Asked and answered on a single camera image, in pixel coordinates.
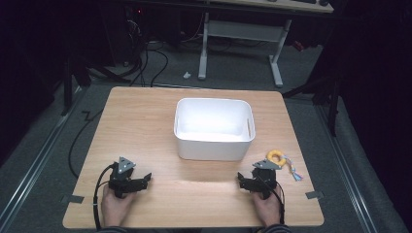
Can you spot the person's left hand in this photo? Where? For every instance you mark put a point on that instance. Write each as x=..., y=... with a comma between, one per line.
x=114, y=208

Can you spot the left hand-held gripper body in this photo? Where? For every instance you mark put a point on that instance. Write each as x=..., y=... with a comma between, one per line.
x=121, y=181

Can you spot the metal floor rail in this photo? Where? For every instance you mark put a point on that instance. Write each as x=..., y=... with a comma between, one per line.
x=42, y=152
x=350, y=174

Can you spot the grey tape piece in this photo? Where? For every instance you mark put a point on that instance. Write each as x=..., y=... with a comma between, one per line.
x=73, y=198
x=314, y=194

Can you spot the small red object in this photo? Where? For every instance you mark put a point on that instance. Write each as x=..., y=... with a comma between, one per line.
x=298, y=46

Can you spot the white plastic bin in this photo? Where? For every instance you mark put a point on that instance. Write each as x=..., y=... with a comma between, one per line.
x=213, y=129

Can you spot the person's right hand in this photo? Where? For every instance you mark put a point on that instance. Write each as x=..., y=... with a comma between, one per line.
x=267, y=210

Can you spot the small white floor scrap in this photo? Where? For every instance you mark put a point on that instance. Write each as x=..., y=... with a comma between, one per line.
x=187, y=75

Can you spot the black metal stand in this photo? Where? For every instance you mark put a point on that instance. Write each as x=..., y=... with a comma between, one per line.
x=330, y=97
x=69, y=84

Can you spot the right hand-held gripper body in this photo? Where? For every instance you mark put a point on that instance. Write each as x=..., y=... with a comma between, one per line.
x=264, y=181

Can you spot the white-legged wooden desk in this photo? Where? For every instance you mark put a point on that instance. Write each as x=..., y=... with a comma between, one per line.
x=243, y=30

